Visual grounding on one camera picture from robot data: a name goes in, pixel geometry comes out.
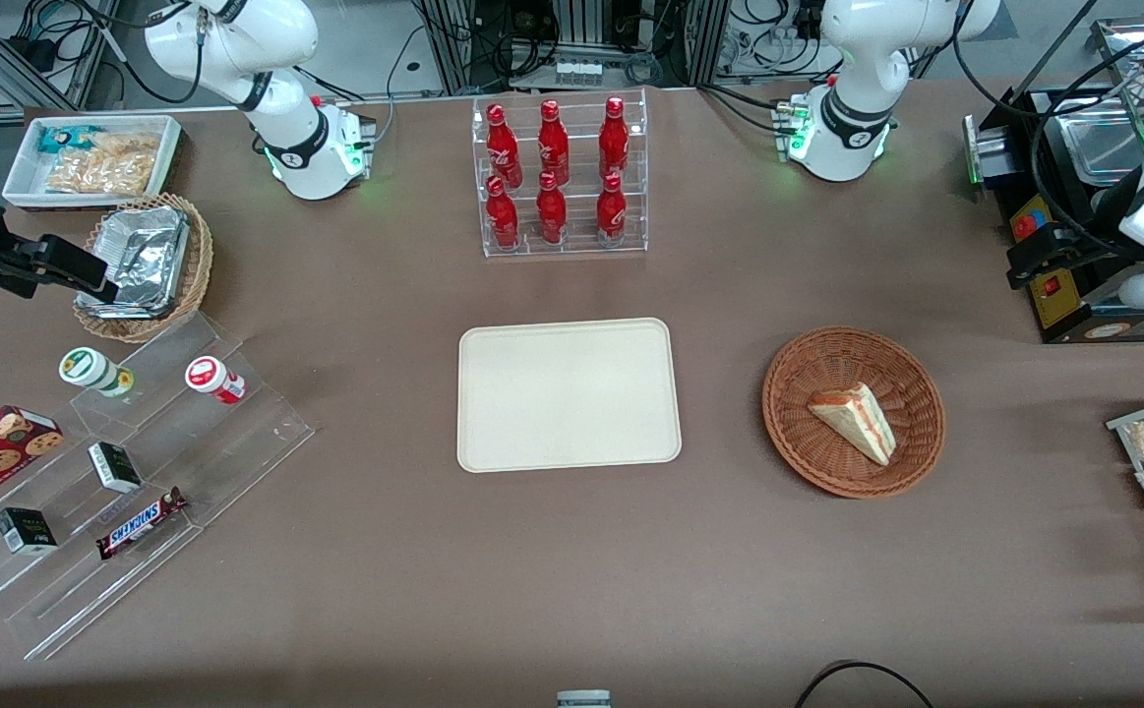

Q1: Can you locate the light wicker basket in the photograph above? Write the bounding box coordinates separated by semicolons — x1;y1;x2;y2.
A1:
72;193;215;345

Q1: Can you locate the Snickers chocolate bar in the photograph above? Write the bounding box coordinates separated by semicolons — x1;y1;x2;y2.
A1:
94;487;190;562

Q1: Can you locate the red cola bottle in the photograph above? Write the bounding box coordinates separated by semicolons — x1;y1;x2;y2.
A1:
535;170;569;246
536;98;572;186
595;171;629;248
598;95;631;181
485;175;521;250
486;103;524;190

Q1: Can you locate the clear bag of chips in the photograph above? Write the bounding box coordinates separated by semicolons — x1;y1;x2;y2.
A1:
44;132;162;197

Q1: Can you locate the beige plastic serving tray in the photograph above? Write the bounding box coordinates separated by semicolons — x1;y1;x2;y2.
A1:
456;317;684;475

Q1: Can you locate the aluminium profile frame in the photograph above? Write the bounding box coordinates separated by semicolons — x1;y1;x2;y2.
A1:
412;0;732;96

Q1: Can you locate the white rectangular snack bin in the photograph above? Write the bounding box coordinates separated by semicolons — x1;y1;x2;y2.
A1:
1;114;185;211

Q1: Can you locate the black hot food display machine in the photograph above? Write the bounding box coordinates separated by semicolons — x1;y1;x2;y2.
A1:
962;15;1144;346

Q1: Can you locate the teal snack packet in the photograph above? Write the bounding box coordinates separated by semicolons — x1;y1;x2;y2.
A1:
36;123;101;156

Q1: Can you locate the green lidded cup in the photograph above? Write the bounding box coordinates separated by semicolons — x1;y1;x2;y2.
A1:
58;346;136;400

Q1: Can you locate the clear acrylic bottle rack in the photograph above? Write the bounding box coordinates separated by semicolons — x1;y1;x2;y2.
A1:
471;87;650;260

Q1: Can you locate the red lidded cup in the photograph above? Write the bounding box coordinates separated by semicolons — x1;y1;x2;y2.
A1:
184;356;248;406

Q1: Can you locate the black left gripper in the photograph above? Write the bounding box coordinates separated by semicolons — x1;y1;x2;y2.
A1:
1008;227;1144;291

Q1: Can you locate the small black carton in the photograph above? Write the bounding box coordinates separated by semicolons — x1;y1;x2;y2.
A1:
0;506;60;558
87;442;145;496

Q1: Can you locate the steel food pan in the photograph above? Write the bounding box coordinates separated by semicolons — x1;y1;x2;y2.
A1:
1054;94;1144;188

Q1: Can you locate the clear acrylic stepped stand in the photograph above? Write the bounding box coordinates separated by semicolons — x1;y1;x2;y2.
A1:
0;310;318;663

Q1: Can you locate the aluminium foil container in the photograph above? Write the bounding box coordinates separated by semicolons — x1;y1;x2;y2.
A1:
77;205;192;322

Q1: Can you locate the triangular sandwich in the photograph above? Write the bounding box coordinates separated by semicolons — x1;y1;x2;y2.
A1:
807;381;898;468

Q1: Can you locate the round brown wicker basket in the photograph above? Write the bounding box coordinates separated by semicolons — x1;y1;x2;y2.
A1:
761;325;947;500

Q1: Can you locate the black looped cable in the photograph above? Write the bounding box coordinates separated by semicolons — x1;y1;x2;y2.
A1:
793;660;937;708

